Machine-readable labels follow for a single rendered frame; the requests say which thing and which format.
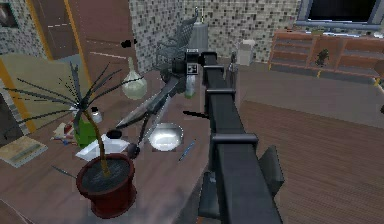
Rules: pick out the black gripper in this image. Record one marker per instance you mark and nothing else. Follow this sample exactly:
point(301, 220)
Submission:
point(179, 68)

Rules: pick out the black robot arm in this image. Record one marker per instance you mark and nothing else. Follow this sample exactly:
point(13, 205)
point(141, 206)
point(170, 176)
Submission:
point(233, 160)

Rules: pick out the silver round bowl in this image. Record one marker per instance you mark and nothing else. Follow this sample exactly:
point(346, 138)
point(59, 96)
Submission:
point(165, 137)

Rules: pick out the clear glass flask vase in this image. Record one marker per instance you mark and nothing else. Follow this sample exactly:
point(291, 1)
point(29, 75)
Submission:
point(134, 85)

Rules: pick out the white square plate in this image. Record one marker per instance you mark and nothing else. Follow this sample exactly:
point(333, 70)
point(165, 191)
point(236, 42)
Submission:
point(113, 146)

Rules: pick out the black knife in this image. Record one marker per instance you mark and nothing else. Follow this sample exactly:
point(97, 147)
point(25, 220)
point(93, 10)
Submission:
point(195, 114)

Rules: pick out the small silver salt shaker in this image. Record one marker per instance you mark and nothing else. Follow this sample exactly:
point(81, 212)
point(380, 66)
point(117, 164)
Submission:
point(96, 116)

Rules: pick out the blue pen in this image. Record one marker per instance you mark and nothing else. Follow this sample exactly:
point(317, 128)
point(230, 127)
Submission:
point(186, 150)

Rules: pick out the house plant in red pot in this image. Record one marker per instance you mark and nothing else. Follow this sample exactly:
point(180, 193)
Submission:
point(100, 166)

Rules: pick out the grey mesh office chair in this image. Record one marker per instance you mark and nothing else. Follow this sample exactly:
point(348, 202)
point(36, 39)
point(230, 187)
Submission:
point(173, 43)

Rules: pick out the dark pepper mill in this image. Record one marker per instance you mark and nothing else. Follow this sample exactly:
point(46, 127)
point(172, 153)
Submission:
point(232, 68)

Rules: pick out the grey pencil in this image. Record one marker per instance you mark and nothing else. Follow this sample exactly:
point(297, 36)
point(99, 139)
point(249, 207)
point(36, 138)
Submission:
point(63, 171)

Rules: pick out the brown room door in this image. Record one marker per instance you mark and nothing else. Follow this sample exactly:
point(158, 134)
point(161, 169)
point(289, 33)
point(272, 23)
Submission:
point(100, 26)

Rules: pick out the white bin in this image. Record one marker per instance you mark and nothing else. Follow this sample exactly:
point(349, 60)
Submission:
point(246, 52)

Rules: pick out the beige book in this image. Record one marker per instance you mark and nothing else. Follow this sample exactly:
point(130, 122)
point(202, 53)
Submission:
point(20, 150)

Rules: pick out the dark small statue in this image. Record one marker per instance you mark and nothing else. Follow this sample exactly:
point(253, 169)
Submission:
point(322, 57)

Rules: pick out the brown wooden shelf unit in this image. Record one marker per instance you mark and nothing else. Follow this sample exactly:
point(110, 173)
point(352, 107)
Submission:
point(333, 56)

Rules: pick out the black television set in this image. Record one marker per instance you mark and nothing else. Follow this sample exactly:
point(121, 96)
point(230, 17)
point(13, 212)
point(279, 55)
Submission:
point(340, 11)

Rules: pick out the framed wall picture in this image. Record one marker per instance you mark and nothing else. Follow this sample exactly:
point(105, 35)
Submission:
point(6, 15)

